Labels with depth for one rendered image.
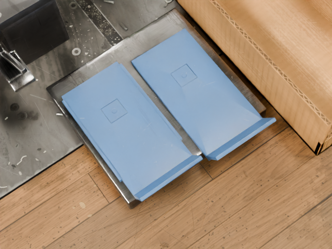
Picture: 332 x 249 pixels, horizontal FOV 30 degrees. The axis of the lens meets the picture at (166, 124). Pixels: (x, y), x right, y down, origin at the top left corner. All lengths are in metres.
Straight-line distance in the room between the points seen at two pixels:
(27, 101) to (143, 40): 0.14
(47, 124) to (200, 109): 0.17
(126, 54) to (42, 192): 0.17
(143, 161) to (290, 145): 0.15
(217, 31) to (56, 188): 0.24
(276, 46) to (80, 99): 0.22
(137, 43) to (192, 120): 0.11
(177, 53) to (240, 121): 0.10
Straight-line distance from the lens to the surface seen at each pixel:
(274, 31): 0.70
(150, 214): 0.62
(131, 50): 0.68
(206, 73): 0.65
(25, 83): 0.60
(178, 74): 0.65
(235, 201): 0.62
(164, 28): 0.69
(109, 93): 0.65
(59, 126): 0.67
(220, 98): 0.63
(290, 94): 0.60
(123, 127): 0.63
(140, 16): 0.72
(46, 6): 0.66
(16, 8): 0.65
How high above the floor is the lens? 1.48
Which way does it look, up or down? 64 degrees down
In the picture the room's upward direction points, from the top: 9 degrees counter-clockwise
